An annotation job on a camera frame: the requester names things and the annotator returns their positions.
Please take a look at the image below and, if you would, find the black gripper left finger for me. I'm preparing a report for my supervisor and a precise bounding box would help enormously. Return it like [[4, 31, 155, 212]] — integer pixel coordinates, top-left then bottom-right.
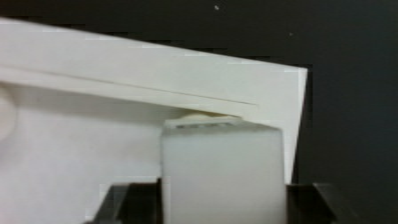
[[84, 179, 164, 224]]

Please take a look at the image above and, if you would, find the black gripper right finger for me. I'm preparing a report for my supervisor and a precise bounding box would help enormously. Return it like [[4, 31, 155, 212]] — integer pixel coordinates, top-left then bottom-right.
[[287, 183, 363, 224]]

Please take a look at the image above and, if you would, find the white table leg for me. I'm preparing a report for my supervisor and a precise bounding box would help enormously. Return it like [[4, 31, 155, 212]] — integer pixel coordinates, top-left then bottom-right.
[[162, 117, 289, 224]]

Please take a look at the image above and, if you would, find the white square table top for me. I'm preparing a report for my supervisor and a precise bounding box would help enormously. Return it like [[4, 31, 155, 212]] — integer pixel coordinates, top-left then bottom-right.
[[0, 17, 308, 224]]

